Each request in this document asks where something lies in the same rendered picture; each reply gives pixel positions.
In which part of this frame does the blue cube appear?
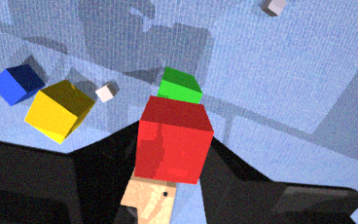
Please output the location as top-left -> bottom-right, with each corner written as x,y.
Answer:
0,64 -> 46,107

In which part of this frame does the small white block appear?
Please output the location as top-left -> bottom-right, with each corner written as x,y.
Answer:
96,83 -> 117,102

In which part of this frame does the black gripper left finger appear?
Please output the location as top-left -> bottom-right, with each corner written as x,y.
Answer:
0,120 -> 139,224

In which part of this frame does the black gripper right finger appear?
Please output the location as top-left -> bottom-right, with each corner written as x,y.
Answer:
199,136 -> 358,224

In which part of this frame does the green block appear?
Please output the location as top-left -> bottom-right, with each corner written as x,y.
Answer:
164,66 -> 197,82
157,71 -> 202,104

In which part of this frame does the red block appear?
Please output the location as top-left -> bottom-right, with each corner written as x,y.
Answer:
134,95 -> 214,184

